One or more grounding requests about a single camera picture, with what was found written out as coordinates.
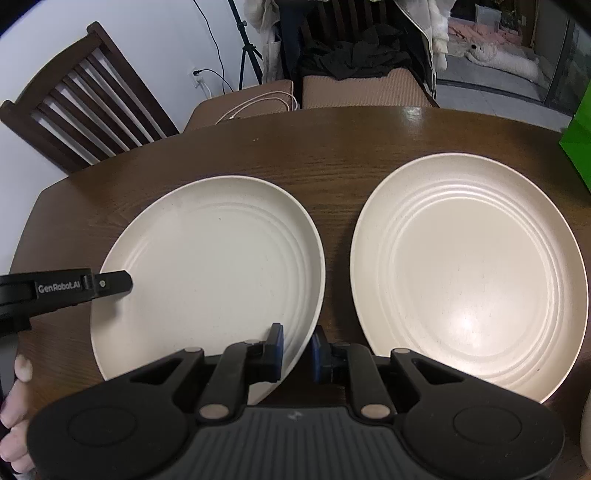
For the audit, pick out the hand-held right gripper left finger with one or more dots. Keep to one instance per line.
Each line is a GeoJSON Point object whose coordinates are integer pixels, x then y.
{"type": "Point", "coordinates": [277, 350]}

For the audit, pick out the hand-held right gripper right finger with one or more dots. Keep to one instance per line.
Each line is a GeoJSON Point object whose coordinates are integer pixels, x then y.
{"type": "Point", "coordinates": [318, 355]}

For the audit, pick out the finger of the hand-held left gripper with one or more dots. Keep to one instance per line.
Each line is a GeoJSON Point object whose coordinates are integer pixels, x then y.
{"type": "Point", "coordinates": [113, 282]}

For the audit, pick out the cream round plate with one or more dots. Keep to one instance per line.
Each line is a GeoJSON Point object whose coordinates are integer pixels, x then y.
{"type": "Point", "coordinates": [207, 277]}
{"type": "Point", "coordinates": [461, 277]}

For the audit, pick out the person's left hand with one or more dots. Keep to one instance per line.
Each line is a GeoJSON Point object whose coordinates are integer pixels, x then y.
{"type": "Point", "coordinates": [14, 415]}

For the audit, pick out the dark wooden chair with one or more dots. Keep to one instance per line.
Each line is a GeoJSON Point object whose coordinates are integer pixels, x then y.
{"type": "Point", "coordinates": [135, 83]}

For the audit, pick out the wooden chair with cushion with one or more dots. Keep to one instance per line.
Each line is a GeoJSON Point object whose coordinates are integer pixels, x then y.
{"type": "Point", "coordinates": [369, 92]}

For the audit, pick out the black light stand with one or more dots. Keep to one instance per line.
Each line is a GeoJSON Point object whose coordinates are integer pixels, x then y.
{"type": "Point", "coordinates": [243, 44]}

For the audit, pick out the dark blue jacket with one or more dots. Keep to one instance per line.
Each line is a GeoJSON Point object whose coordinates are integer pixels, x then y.
{"type": "Point", "coordinates": [288, 41]}

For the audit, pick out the black cloth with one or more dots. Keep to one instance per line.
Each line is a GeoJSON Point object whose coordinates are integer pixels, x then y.
{"type": "Point", "coordinates": [355, 57]}

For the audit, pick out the green paper shopping bag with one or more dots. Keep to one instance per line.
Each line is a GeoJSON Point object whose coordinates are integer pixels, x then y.
{"type": "Point", "coordinates": [579, 138]}

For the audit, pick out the white plush toy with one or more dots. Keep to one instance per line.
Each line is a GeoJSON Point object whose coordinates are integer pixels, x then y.
{"type": "Point", "coordinates": [498, 57]}

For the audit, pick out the pink cloth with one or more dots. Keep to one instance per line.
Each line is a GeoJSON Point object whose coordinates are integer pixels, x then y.
{"type": "Point", "coordinates": [471, 30]}

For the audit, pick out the wall outlet with plug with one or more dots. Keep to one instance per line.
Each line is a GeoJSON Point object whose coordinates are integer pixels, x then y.
{"type": "Point", "coordinates": [199, 81]}

